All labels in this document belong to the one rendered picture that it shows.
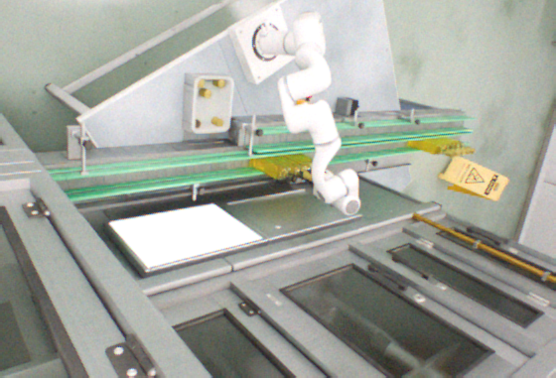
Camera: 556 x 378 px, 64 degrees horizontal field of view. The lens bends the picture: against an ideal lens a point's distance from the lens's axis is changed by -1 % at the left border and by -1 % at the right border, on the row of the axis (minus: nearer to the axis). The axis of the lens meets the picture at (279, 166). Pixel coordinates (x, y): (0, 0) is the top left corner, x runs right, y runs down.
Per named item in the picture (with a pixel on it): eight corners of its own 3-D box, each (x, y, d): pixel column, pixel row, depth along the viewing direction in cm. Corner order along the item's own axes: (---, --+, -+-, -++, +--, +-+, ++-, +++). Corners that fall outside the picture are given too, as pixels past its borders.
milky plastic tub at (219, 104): (181, 128, 179) (192, 134, 173) (185, 71, 173) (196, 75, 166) (218, 126, 190) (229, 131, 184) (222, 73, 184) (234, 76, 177)
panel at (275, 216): (102, 229, 147) (145, 280, 123) (102, 220, 146) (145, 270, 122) (304, 191, 203) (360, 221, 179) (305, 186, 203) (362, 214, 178)
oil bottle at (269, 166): (248, 165, 191) (280, 182, 176) (250, 153, 189) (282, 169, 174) (259, 164, 195) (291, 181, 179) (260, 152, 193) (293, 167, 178)
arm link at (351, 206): (335, 184, 143) (359, 171, 145) (319, 173, 152) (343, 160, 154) (346, 221, 150) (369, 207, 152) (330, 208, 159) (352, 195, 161)
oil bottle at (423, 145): (406, 145, 262) (449, 160, 242) (408, 136, 261) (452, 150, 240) (412, 145, 266) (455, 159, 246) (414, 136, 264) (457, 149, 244)
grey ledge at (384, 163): (277, 178, 217) (292, 186, 209) (279, 160, 215) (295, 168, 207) (396, 159, 277) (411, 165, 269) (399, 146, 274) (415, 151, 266)
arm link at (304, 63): (284, 52, 150) (278, 63, 138) (324, 39, 146) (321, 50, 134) (298, 89, 156) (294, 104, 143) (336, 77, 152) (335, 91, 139)
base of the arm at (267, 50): (247, 28, 178) (272, 28, 167) (269, 14, 184) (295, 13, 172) (261, 63, 187) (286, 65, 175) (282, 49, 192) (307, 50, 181)
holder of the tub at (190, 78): (181, 141, 182) (190, 146, 176) (185, 72, 173) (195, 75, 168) (216, 138, 192) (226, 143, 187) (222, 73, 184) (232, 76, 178)
